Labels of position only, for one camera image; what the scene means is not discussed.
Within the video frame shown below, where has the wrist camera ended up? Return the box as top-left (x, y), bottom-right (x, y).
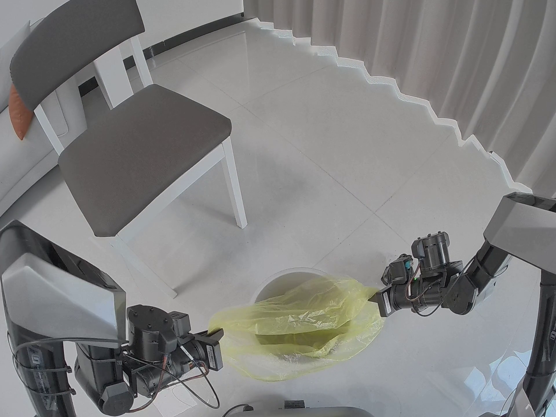
top-left (169, 312), bottom-right (193, 342)
top-left (381, 254), bottom-right (413, 286)

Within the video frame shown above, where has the beige curtain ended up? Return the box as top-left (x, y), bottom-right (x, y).
top-left (241, 0), bottom-right (556, 190)

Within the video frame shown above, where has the yellow plastic bag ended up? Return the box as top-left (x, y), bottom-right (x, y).
top-left (208, 275), bottom-right (385, 382)

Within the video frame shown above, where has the light grey sofa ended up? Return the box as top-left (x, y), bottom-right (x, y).
top-left (0, 16), bottom-right (87, 209)

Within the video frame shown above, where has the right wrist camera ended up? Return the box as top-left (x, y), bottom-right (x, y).
top-left (381, 254), bottom-right (413, 286)

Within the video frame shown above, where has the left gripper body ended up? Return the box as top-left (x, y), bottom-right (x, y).
top-left (180, 328), bottom-right (225, 374)

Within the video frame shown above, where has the orange pillow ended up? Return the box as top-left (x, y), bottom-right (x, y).
top-left (9, 84), bottom-right (34, 140)

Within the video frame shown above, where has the grey and white chair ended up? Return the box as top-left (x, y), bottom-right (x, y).
top-left (10, 0), bottom-right (248, 299)

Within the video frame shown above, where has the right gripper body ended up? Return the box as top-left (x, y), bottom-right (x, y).
top-left (377, 284), bottom-right (420, 319)

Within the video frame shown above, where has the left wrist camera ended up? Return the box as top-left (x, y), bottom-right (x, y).
top-left (169, 312), bottom-right (193, 342)

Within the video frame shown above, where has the white trash bin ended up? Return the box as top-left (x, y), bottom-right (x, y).
top-left (252, 268), bottom-right (374, 359)

